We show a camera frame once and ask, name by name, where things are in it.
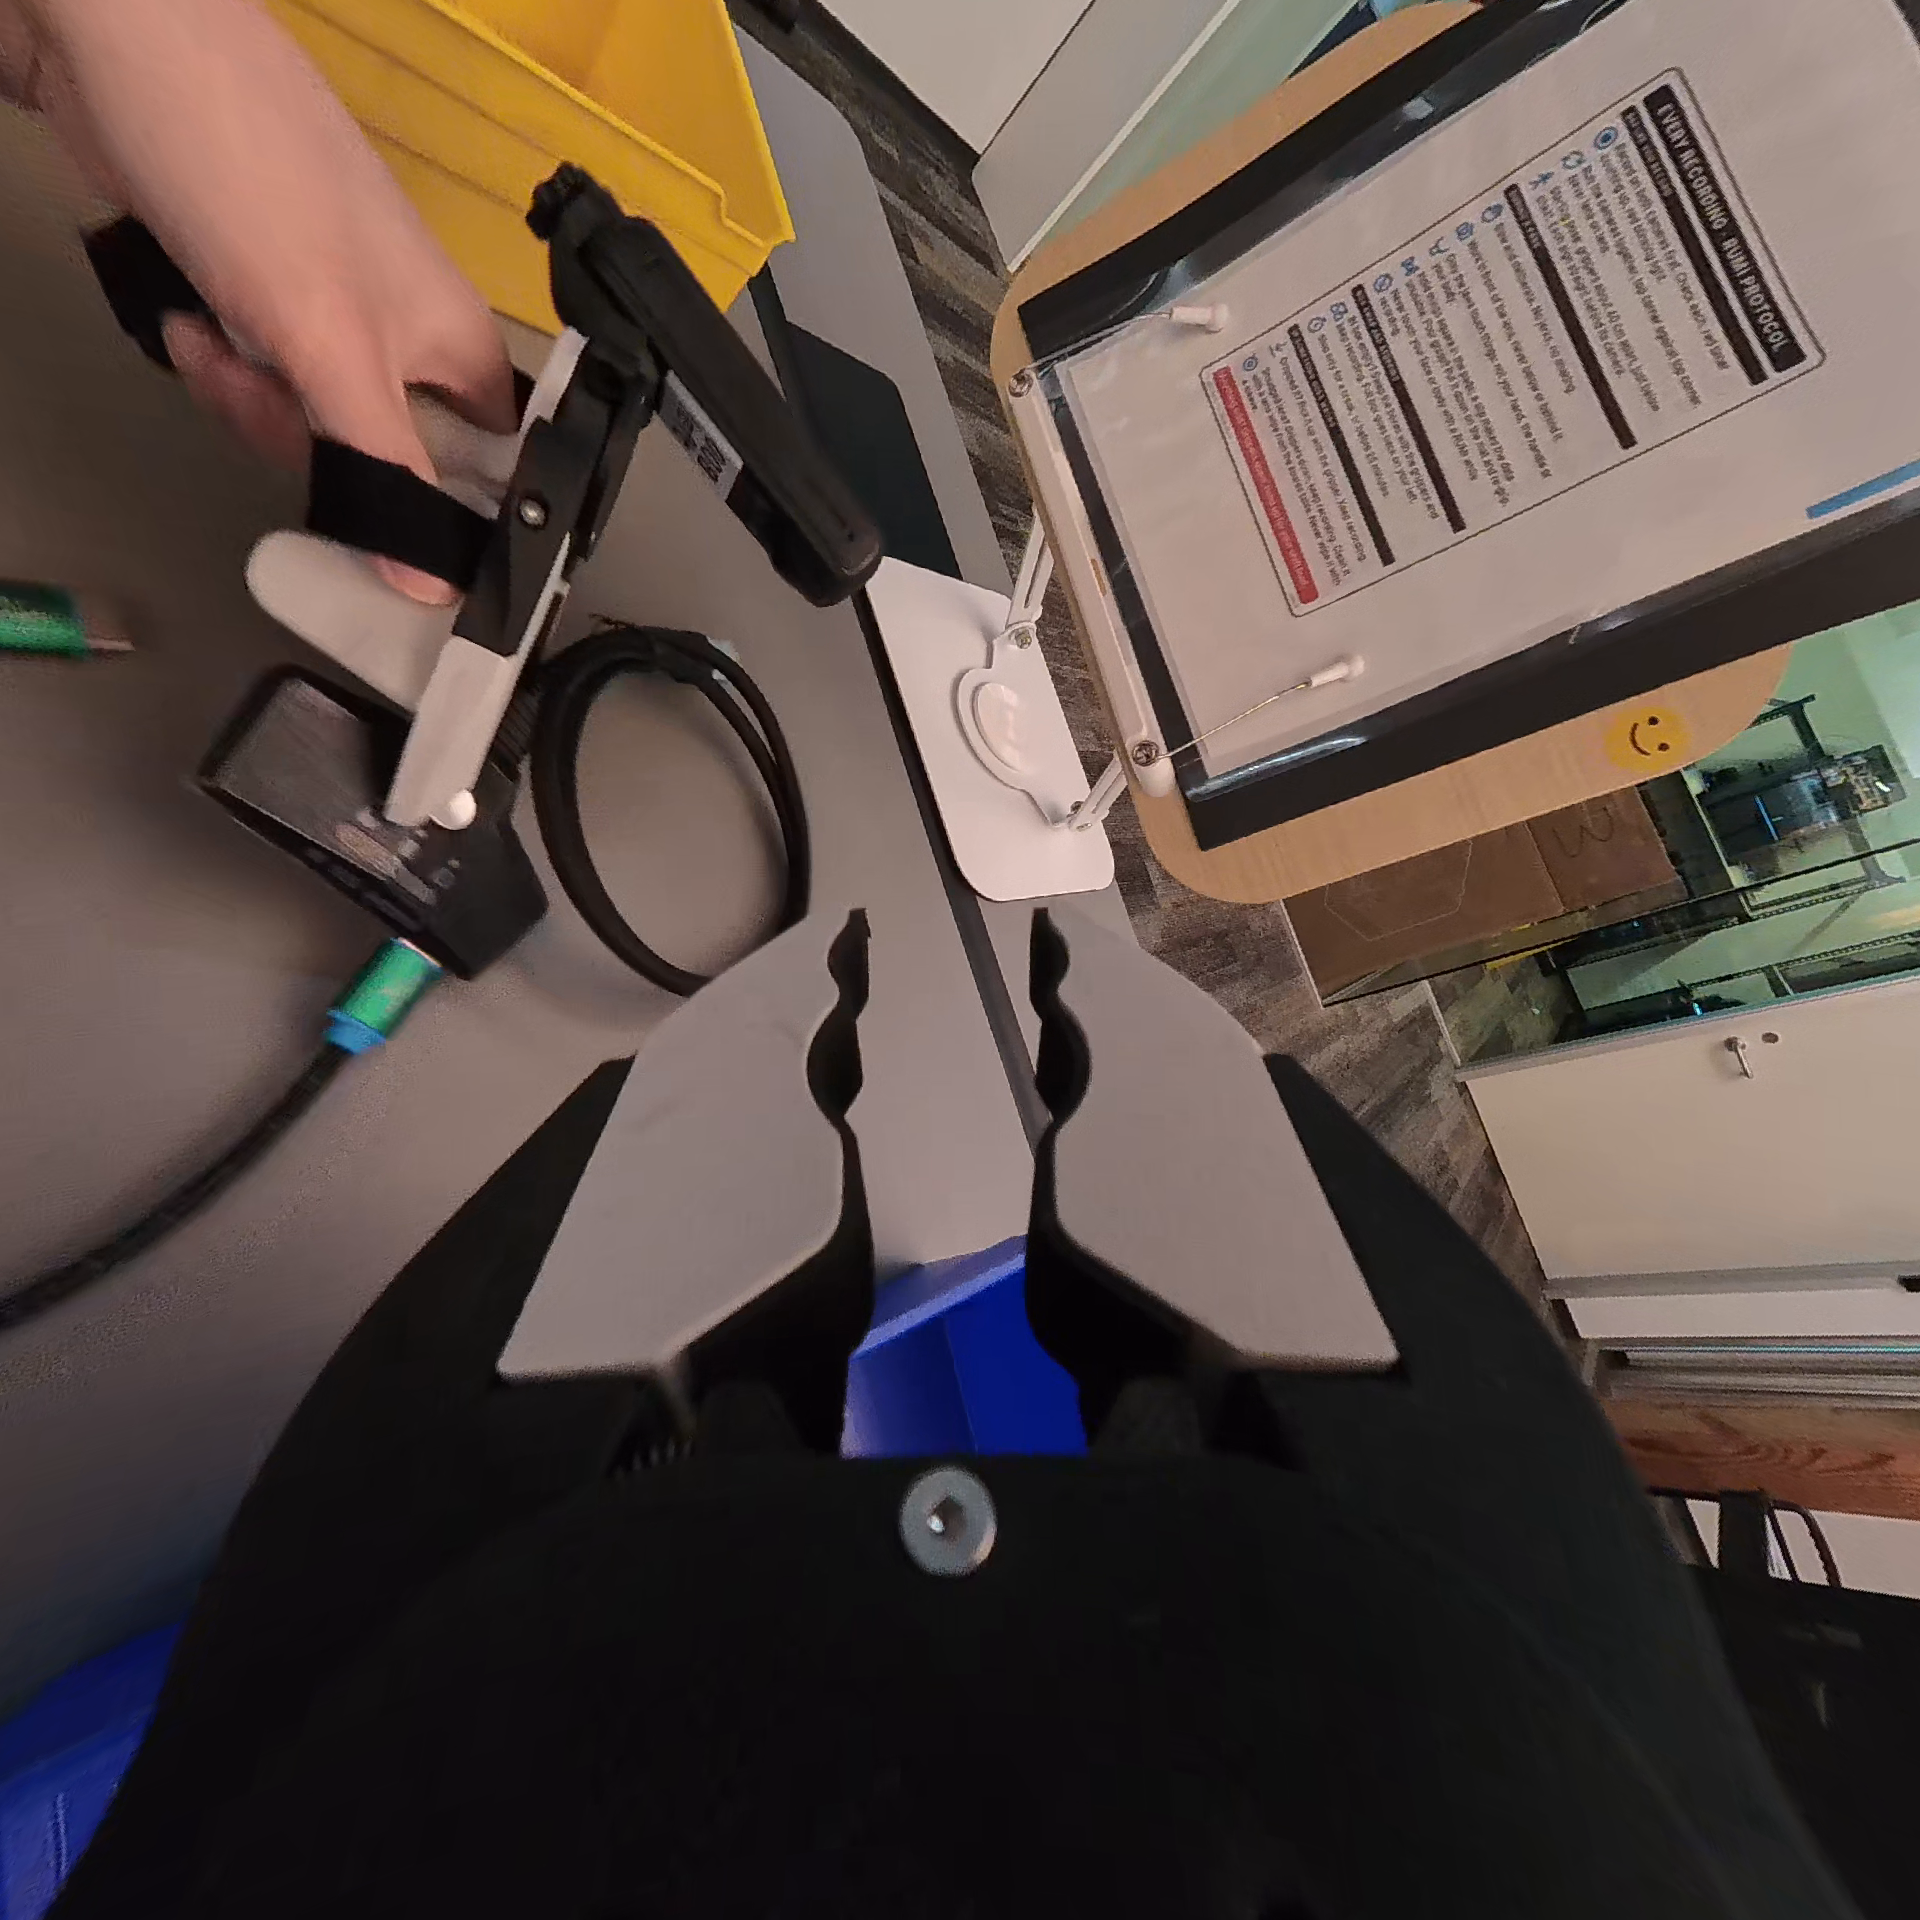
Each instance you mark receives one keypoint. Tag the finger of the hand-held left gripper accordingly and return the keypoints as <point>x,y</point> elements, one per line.
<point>450,735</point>

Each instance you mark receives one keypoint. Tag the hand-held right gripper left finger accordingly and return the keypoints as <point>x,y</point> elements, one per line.
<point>721,1172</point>

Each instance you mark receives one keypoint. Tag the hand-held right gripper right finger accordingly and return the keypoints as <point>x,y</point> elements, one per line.
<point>1200,1201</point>

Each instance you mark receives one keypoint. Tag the black hdmi switch box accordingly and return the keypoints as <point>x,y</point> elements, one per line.
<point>317,811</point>

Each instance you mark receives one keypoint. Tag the person's left hand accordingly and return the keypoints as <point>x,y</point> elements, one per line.
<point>255,224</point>

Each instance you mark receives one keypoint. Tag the blue plastic bin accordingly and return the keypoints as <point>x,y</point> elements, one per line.
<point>932,1349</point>

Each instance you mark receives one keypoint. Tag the yellow plastic bin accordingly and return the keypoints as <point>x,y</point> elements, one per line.
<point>599,107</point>

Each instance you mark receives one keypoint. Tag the cardboard box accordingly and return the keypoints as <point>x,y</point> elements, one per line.
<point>1424,916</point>
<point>1613,856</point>

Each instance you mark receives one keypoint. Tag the laminated instruction sheet board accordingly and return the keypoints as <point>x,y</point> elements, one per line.
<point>1350,832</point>

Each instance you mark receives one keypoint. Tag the white stand base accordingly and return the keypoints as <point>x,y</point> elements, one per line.
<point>975,720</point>

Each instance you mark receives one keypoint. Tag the white cabinet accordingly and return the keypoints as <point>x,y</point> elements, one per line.
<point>1680,1172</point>

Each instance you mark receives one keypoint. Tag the black backing panel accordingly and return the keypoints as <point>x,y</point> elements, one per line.
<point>1501,720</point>

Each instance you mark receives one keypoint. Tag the wooden shelf board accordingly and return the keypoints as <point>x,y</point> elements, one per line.
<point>1769,1447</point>

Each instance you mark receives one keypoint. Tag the yellow smiley sticker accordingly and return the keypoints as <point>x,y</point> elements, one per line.
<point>1647,740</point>

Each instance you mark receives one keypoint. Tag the glass partition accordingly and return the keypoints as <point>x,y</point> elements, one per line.
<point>1800,840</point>

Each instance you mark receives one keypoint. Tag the laminated instruction sheet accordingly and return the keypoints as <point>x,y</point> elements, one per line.
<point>1501,375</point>

